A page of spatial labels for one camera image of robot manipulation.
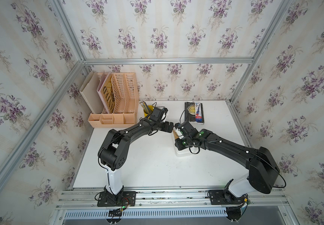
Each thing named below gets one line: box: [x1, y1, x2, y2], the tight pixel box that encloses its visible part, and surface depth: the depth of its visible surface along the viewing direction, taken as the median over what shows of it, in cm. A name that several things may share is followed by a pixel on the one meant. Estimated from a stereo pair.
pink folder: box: [96, 70, 113, 114], surface depth 92 cm
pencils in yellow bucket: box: [139, 99, 152, 115], surface depth 100 cm
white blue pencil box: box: [194, 102, 203, 123], surface depth 110 cm
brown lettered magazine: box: [101, 73, 115, 113], surface depth 100 cm
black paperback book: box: [184, 101, 205, 124], surface depth 113 cm
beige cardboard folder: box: [79, 71, 104, 114], surface depth 92 cm
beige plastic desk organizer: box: [88, 72, 140, 128], surface depth 104 cm
